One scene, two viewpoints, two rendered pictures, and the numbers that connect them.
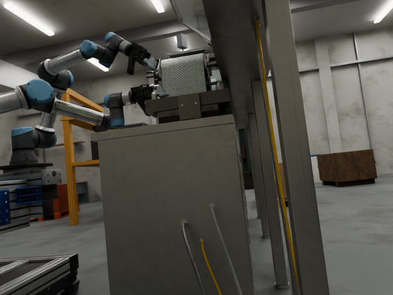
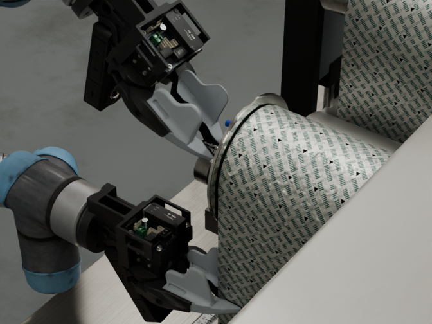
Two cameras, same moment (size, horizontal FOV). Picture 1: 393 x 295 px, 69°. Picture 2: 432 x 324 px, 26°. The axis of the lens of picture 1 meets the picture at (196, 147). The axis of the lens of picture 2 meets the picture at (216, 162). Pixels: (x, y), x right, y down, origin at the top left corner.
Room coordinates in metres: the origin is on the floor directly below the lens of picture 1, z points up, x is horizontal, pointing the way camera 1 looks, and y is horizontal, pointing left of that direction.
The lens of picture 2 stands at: (0.88, -0.19, 1.86)
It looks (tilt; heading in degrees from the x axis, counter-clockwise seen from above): 38 degrees down; 28
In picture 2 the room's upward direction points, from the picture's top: straight up
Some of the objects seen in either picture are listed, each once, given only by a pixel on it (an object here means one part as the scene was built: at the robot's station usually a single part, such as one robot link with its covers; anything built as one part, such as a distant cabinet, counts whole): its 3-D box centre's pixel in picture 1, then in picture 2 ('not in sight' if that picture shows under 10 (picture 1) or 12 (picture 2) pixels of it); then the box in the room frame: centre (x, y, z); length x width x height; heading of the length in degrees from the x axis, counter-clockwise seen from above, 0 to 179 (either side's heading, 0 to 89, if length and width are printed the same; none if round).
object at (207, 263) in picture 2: not in sight; (218, 269); (1.55, 0.16, 1.12); 0.09 x 0.03 x 0.06; 82
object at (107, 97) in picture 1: (115, 100); (40, 192); (1.57, 0.42, 1.11); 0.11 x 0.08 x 0.09; 81
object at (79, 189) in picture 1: (68, 194); not in sight; (8.74, 4.04, 0.34); 1.26 x 0.64 x 0.67; 170
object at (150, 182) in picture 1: (207, 196); not in sight; (2.51, -0.05, 0.43); 2.52 x 0.64 x 0.86; 171
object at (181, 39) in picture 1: (181, 42); not in sight; (2.13, 0.03, 1.66); 0.07 x 0.07 x 0.10; 56
